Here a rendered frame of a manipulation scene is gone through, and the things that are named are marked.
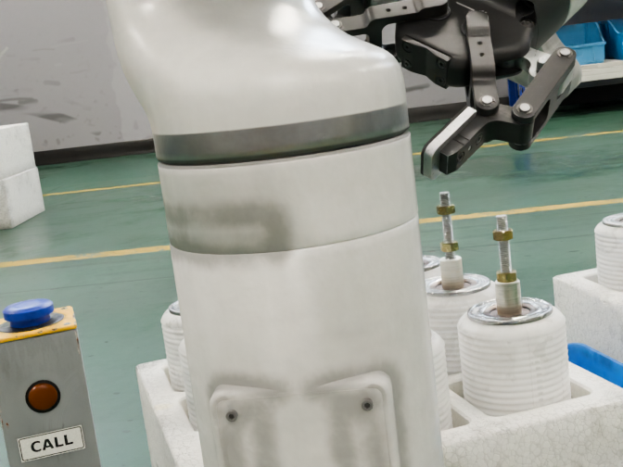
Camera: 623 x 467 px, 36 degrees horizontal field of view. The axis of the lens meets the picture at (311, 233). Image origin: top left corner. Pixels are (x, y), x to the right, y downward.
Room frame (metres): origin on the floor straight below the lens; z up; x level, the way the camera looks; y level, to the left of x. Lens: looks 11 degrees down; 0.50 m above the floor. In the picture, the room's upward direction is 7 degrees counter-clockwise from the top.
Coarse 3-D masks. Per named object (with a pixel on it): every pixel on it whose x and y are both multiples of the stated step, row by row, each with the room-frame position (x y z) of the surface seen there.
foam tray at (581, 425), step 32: (160, 384) 0.96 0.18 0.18; (576, 384) 0.82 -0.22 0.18; (608, 384) 0.81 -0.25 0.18; (160, 416) 0.87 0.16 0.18; (480, 416) 0.77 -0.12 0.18; (512, 416) 0.76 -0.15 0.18; (544, 416) 0.75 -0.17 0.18; (576, 416) 0.76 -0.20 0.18; (608, 416) 0.76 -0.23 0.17; (160, 448) 0.88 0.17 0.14; (192, 448) 0.78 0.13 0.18; (448, 448) 0.72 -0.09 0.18; (480, 448) 0.73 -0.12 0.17; (512, 448) 0.74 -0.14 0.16; (544, 448) 0.75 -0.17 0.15; (576, 448) 0.76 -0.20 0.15; (608, 448) 0.76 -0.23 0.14
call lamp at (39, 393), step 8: (40, 384) 0.72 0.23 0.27; (48, 384) 0.72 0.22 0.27; (32, 392) 0.72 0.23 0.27; (40, 392) 0.72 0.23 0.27; (48, 392) 0.72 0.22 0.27; (56, 392) 0.73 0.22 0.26; (32, 400) 0.72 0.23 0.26; (40, 400) 0.72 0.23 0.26; (48, 400) 0.72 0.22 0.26; (56, 400) 0.73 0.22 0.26; (40, 408) 0.72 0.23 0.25; (48, 408) 0.72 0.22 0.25
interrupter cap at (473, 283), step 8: (432, 280) 0.97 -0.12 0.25; (440, 280) 0.96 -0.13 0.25; (464, 280) 0.95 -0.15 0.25; (472, 280) 0.95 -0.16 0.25; (480, 280) 0.94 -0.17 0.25; (488, 280) 0.93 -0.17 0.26; (432, 288) 0.93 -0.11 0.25; (440, 288) 0.94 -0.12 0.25; (464, 288) 0.92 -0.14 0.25; (472, 288) 0.91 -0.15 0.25; (480, 288) 0.91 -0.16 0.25; (432, 296) 0.91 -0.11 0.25; (440, 296) 0.91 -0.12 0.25; (448, 296) 0.90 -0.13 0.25; (456, 296) 0.90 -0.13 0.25
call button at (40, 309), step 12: (24, 300) 0.77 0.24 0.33; (36, 300) 0.77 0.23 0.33; (48, 300) 0.76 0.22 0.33; (12, 312) 0.74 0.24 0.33; (24, 312) 0.74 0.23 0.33; (36, 312) 0.74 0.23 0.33; (48, 312) 0.75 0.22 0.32; (12, 324) 0.75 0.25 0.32; (24, 324) 0.74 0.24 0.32; (36, 324) 0.74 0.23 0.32
